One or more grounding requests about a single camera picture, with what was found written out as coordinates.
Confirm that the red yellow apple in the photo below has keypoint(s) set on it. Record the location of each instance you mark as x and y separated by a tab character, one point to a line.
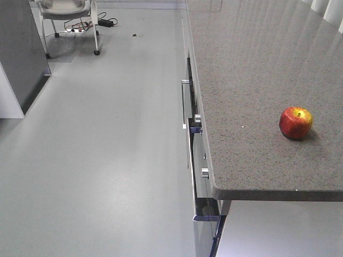
295	122

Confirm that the steel kitchen counter cabinet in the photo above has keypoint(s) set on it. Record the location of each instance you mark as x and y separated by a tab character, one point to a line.
208	220

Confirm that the black power adapter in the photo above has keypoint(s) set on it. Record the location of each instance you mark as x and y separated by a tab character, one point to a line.
105	23

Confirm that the grey cabinet on left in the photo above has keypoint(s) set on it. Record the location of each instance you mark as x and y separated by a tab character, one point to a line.
24	67

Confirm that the white office chair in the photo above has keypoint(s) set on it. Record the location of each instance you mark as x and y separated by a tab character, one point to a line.
67	10

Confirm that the chrome drawer handle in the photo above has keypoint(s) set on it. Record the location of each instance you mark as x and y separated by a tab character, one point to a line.
183	83

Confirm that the white power strip with cables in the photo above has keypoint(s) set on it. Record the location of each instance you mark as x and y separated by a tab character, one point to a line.
85	25

